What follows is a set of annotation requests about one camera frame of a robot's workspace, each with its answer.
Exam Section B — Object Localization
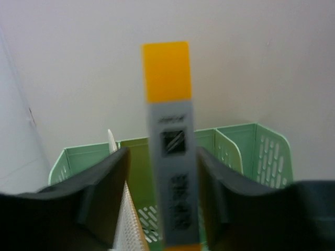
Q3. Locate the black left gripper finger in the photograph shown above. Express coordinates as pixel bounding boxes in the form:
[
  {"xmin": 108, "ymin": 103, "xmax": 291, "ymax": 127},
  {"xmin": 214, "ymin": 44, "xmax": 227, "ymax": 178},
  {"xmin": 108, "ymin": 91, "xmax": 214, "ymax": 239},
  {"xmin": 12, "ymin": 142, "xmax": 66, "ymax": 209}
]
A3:
[{"xmin": 1, "ymin": 147, "xmax": 130, "ymax": 250}]

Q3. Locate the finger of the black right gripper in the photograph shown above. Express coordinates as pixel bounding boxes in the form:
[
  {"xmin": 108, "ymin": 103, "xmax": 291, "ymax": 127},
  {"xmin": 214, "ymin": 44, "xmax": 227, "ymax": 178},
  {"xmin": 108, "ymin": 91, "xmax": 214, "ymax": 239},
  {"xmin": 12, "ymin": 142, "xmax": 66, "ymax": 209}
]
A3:
[{"xmin": 197, "ymin": 147, "xmax": 334, "ymax": 250}]

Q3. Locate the clear sleeve with papers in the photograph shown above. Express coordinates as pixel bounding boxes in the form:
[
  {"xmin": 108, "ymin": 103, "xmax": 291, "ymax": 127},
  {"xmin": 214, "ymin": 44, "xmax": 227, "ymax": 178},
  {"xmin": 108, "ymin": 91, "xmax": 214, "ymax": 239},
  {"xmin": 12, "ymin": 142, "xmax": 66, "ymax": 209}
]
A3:
[{"xmin": 106, "ymin": 128, "xmax": 150, "ymax": 251}]

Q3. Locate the yellow folder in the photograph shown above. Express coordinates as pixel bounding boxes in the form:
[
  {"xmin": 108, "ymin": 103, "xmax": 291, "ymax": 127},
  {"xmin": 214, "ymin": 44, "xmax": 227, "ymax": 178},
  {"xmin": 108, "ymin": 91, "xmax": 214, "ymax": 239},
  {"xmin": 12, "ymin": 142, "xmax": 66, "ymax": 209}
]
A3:
[{"xmin": 141, "ymin": 41, "xmax": 202, "ymax": 250}]

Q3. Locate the green plastic file tray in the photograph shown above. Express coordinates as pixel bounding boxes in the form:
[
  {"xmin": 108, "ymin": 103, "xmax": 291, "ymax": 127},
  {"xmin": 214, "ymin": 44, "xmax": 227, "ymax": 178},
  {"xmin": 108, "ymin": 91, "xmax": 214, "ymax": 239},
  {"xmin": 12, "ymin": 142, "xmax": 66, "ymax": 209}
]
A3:
[{"xmin": 48, "ymin": 123, "xmax": 293, "ymax": 250}]

